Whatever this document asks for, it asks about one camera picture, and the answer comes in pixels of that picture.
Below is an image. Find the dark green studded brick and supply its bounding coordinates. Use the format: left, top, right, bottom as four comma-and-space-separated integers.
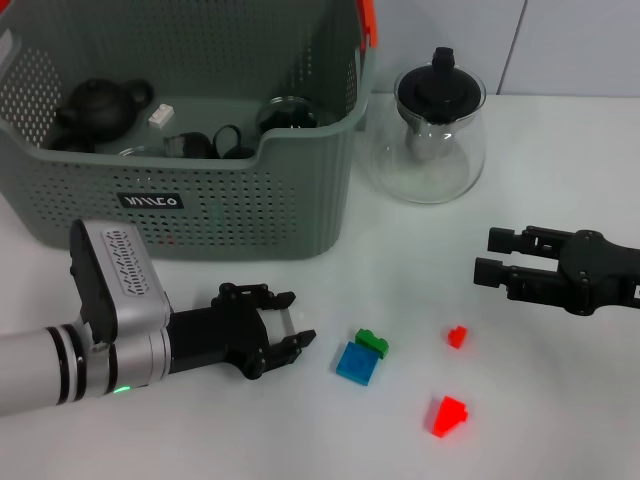
354, 328, 390, 360

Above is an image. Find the blue square brick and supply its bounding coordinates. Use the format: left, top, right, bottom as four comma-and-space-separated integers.
334, 340, 381, 387

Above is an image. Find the grey-green perforated storage bin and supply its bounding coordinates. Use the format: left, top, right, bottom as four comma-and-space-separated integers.
0, 0, 379, 264

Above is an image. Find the white plate brick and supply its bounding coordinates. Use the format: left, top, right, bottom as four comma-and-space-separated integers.
148, 103, 176, 130

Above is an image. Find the white tall brick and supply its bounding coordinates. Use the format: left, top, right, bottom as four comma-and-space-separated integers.
259, 307, 302, 347

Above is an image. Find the steel tea strainer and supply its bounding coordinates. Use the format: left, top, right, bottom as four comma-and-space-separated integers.
403, 119, 454, 162

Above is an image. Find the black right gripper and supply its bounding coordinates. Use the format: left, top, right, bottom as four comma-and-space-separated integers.
473, 225, 640, 317

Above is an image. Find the clear glass teapot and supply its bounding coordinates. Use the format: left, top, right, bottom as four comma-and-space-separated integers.
368, 64, 489, 205

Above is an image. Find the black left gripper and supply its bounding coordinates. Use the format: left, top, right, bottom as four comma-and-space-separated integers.
167, 282, 318, 382

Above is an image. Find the red slope brick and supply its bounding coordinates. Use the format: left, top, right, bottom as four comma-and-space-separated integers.
428, 395, 470, 440

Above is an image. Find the black teapot lid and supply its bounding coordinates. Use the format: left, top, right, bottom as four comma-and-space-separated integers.
397, 47, 487, 125

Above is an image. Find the grey left wrist camera housing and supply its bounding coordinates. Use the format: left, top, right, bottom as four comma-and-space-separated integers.
68, 218, 173, 346

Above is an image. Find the black clay teapot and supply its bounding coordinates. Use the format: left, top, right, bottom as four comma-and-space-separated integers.
53, 77, 155, 143

